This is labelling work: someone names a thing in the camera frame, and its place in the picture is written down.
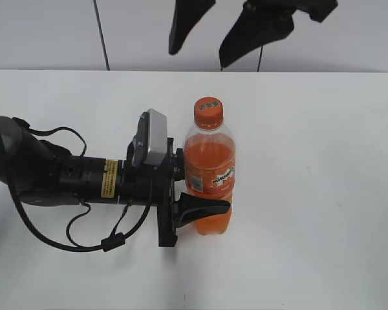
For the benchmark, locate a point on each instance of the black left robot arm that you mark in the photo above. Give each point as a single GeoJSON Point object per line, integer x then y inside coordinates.
{"type": "Point", "coordinates": [40, 173]}

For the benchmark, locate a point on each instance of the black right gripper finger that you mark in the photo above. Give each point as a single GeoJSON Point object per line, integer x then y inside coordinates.
{"type": "Point", "coordinates": [259, 24]}
{"type": "Point", "coordinates": [187, 13]}

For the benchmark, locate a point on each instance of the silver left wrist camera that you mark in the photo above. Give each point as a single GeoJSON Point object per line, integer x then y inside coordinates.
{"type": "Point", "coordinates": [150, 140]}

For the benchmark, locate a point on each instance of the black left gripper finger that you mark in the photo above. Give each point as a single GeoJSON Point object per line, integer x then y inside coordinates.
{"type": "Point", "coordinates": [179, 164]}
{"type": "Point", "coordinates": [191, 208]}

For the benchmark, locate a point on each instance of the orange bottle cap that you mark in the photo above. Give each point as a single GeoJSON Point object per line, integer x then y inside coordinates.
{"type": "Point", "coordinates": [208, 113]}

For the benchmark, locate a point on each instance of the orange soda bottle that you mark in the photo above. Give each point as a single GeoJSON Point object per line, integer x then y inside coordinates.
{"type": "Point", "coordinates": [209, 155]}

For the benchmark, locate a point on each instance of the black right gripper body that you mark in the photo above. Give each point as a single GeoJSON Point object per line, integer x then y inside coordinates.
{"type": "Point", "coordinates": [318, 10]}

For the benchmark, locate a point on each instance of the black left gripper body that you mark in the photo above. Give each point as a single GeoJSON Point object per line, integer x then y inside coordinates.
{"type": "Point", "coordinates": [152, 186]}

